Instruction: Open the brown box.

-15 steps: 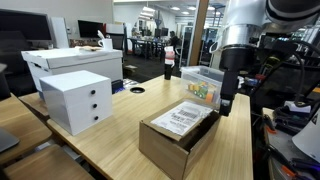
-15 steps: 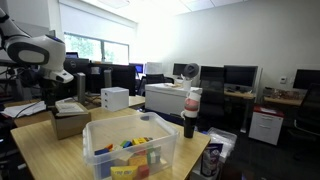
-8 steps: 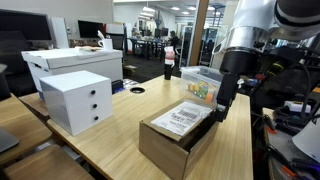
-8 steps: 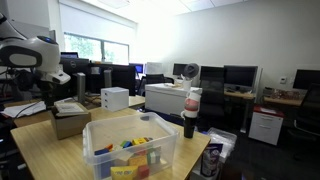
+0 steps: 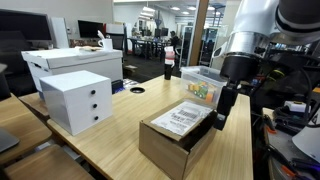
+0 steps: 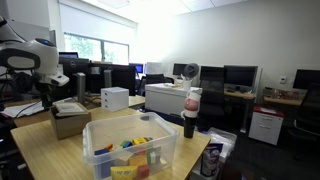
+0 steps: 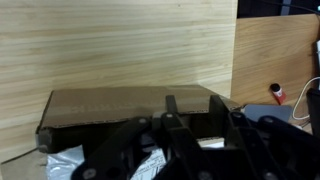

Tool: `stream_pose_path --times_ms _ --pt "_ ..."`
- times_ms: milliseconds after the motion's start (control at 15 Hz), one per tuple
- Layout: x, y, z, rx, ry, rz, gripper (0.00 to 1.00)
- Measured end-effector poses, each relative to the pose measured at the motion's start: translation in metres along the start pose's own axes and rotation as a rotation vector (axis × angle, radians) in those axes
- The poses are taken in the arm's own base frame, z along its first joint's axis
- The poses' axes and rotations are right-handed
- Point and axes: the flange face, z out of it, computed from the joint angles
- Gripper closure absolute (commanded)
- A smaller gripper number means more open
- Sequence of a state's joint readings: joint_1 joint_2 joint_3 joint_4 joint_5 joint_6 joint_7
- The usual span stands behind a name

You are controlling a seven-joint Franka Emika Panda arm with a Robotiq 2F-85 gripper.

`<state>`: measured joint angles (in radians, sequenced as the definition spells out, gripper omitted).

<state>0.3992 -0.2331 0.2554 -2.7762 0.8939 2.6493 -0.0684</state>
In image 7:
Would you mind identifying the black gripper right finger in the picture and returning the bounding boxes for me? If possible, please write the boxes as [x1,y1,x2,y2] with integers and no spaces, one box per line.
[209,94,320,180]

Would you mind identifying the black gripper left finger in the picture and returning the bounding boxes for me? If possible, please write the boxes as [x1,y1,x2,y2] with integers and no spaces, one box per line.
[70,94,214,180]

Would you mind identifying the brown cardboard box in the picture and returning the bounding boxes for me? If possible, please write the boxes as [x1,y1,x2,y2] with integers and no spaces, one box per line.
[0,84,243,180]

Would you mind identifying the plastic bag with label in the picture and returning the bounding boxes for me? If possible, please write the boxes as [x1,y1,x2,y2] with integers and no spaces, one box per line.
[45,137,225,180]

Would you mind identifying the white cable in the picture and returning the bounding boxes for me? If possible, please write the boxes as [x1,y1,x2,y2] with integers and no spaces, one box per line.
[291,76,320,122]

